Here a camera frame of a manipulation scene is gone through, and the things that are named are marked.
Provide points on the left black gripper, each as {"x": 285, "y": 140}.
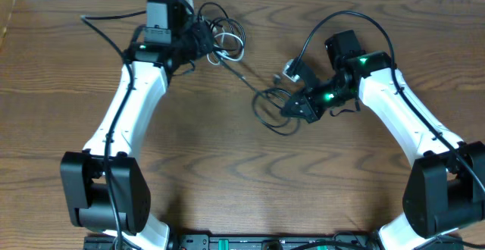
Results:
{"x": 204, "y": 38}

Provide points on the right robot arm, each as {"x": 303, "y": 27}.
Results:
{"x": 443, "y": 192}

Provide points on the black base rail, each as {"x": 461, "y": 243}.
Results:
{"x": 208, "y": 242}

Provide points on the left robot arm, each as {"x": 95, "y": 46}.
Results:
{"x": 103, "y": 185}

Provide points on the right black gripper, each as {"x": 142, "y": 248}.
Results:
{"x": 309, "y": 110}

